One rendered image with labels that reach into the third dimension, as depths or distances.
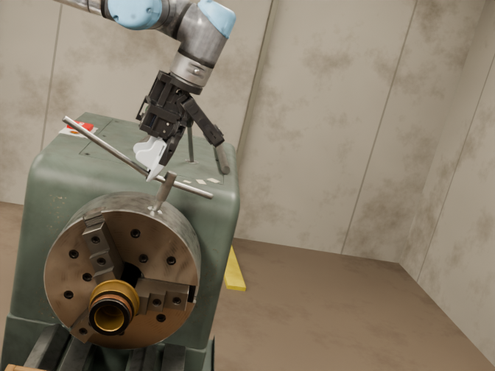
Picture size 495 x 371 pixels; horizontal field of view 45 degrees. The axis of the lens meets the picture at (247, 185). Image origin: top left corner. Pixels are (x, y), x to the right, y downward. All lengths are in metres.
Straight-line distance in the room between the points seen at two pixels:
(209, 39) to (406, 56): 3.60
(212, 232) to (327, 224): 3.43
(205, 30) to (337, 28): 3.35
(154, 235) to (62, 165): 0.30
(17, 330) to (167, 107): 0.68
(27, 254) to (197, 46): 0.64
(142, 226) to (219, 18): 0.43
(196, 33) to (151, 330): 0.61
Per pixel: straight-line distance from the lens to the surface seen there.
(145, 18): 0.98
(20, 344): 1.55
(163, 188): 1.20
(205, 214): 1.34
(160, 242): 1.20
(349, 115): 4.54
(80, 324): 1.26
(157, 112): 1.12
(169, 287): 1.21
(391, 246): 5.02
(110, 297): 1.11
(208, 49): 1.10
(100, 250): 1.18
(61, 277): 1.27
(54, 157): 1.39
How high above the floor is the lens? 1.65
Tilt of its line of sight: 16 degrees down
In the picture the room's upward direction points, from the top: 14 degrees clockwise
